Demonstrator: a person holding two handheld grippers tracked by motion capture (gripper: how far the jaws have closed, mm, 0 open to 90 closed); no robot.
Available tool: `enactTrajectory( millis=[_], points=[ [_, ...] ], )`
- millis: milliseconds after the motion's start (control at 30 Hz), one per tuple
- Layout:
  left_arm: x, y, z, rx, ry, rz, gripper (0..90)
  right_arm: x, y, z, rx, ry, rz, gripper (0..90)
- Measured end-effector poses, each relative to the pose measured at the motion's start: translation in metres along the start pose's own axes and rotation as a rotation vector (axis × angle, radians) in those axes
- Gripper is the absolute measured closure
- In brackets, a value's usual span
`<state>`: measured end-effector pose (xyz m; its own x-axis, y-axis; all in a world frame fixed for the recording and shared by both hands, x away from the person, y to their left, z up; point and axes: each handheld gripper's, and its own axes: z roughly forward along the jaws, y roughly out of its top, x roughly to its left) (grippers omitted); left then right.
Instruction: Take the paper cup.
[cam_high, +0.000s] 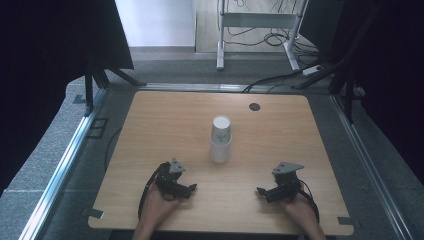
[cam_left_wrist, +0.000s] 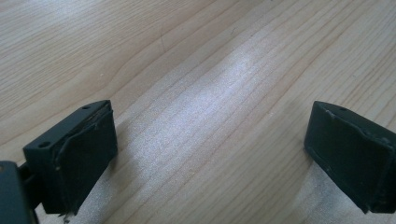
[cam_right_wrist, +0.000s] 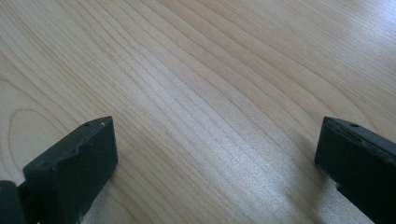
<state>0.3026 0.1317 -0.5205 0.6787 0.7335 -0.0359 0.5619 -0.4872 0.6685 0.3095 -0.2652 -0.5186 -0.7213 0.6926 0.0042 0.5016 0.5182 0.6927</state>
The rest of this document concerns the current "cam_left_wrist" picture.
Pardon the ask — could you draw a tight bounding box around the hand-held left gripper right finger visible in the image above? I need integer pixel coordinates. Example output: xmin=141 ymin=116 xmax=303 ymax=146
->
xmin=304 ymin=100 xmax=396 ymax=215

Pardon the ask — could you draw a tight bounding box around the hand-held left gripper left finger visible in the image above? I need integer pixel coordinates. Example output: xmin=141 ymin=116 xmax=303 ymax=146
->
xmin=22 ymin=99 xmax=119 ymax=217

